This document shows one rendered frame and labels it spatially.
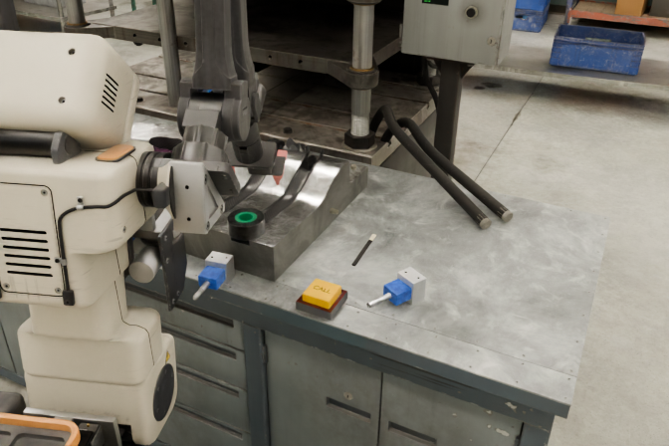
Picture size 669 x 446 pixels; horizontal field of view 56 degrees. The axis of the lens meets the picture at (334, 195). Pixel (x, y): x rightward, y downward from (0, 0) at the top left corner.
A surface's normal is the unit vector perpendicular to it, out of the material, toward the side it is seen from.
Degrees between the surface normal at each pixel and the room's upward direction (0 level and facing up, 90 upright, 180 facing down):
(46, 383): 82
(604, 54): 93
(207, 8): 81
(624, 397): 1
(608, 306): 0
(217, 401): 90
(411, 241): 0
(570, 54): 92
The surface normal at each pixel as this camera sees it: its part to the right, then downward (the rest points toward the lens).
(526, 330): 0.01, -0.88
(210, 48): -0.12, 0.33
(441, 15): -0.44, 0.43
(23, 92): -0.08, -0.24
